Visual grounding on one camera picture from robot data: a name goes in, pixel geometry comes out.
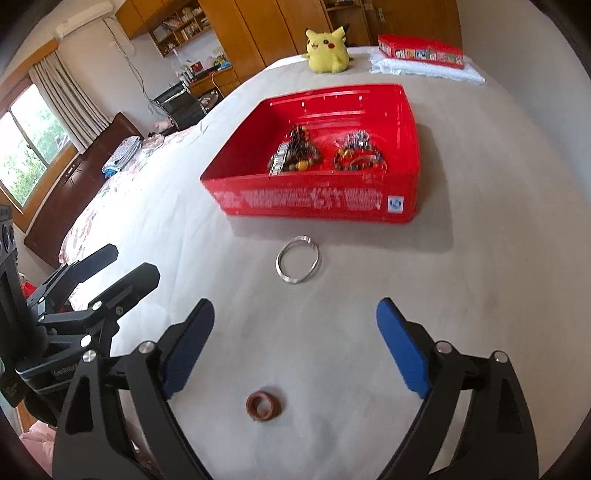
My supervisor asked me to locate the red decorated tin box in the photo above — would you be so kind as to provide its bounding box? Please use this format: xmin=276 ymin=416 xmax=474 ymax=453
xmin=378 ymin=34 xmax=465 ymax=69

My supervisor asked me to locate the white air conditioner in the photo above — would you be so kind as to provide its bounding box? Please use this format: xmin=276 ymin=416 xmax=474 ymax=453
xmin=53 ymin=1 xmax=114 ymax=41

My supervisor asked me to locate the black beaded necklace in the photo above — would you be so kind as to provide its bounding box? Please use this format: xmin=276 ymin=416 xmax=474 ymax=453
xmin=278 ymin=124 xmax=325 ymax=174

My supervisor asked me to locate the wooden wardrobe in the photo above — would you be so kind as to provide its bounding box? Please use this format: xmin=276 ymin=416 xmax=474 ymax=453
xmin=115 ymin=0 xmax=373 ymax=82

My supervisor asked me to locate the brown ring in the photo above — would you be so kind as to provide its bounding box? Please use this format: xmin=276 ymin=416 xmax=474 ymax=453
xmin=244 ymin=390 xmax=283 ymax=422

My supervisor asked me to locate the yellow Pikachu plush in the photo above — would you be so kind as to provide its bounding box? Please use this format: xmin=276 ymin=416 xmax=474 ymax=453
xmin=301 ymin=24 xmax=352 ymax=74

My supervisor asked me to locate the wooden wall bookshelf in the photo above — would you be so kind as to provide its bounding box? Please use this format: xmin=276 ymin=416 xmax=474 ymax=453
xmin=149 ymin=1 xmax=211 ymax=57

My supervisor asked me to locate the blue white folded cloth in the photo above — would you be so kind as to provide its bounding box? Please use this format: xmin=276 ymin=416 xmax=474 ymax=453
xmin=101 ymin=136 xmax=141 ymax=179

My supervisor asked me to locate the wooden desk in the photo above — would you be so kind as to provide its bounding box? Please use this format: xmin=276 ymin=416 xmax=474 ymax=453
xmin=188 ymin=67 xmax=240 ymax=98

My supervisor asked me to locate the window with green view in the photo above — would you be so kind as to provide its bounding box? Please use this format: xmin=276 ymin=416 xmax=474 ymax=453
xmin=1 ymin=84 xmax=72 ymax=207

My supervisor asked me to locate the beige window curtain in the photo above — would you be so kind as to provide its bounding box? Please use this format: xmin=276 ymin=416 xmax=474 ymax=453
xmin=29 ymin=51 xmax=110 ymax=153

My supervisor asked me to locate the red plastic tray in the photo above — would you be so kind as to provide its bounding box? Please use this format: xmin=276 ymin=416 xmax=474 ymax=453
xmin=201 ymin=84 xmax=421 ymax=224

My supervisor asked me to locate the silver ball chain necklace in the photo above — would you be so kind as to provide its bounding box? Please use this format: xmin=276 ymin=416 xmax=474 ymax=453
xmin=335 ymin=129 xmax=375 ymax=150

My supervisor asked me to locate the dark wooden headboard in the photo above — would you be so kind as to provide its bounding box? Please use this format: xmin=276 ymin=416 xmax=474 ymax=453
xmin=24 ymin=112 xmax=141 ymax=268

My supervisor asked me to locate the black office chair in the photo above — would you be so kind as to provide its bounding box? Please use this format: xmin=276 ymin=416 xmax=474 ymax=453
xmin=154 ymin=83 xmax=223 ymax=131

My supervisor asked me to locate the silver bangle ring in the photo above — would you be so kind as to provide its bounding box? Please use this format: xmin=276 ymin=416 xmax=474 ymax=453
xmin=274 ymin=235 xmax=322 ymax=285

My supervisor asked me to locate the floral pink bedsheet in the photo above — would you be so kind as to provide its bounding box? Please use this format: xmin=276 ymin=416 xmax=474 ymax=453
xmin=58 ymin=126 xmax=209 ymax=264

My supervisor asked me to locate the wooden door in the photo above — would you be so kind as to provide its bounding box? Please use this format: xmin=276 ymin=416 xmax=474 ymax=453
xmin=363 ymin=0 xmax=463 ymax=49

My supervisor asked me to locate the white folded towel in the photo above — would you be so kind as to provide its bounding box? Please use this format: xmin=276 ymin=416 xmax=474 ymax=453
xmin=370 ymin=47 xmax=486 ymax=86

